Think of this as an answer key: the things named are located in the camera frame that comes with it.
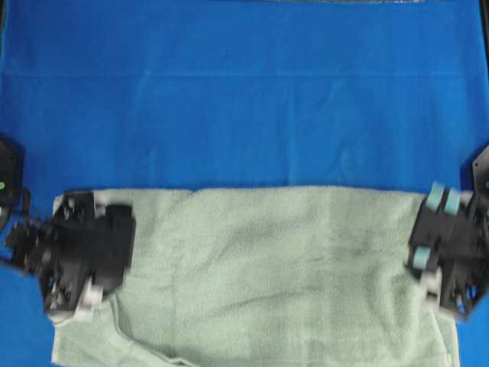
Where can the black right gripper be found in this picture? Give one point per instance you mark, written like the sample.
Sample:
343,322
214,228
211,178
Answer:
448,249

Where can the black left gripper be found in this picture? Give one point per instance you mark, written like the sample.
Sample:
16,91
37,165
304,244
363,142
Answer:
71,289

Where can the sage green bath towel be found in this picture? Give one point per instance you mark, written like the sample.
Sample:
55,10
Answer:
292,276

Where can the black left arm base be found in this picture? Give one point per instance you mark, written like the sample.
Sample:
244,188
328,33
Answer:
12,166

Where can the blue table cloth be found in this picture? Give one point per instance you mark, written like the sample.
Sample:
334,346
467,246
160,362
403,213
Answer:
197,94

